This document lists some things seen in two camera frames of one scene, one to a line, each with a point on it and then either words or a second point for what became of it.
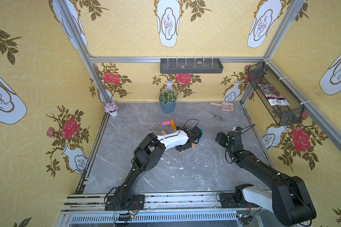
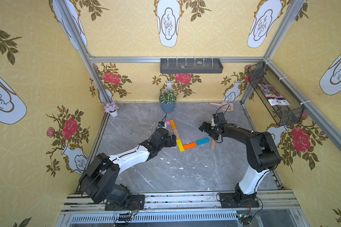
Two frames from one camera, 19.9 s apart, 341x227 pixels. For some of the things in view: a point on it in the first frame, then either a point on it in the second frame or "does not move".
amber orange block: x=173 y=124 does not move
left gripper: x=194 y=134 -> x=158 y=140
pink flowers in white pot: x=112 y=108 does not move
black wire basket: x=279 y=100 does not move
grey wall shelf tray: x=191 y=65 does not move
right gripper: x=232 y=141 -> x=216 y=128
